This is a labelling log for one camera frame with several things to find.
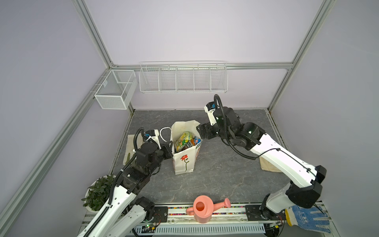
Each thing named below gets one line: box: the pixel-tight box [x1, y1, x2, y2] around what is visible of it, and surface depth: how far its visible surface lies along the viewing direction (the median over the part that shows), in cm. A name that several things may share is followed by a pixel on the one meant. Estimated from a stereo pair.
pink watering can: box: [185, 195, 231, 224], surface depth 68 cm
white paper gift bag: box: [159, 119, 203, 176], surface depth 77 cm
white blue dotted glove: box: [285, 204, 332, 234], surface depth 74 cm
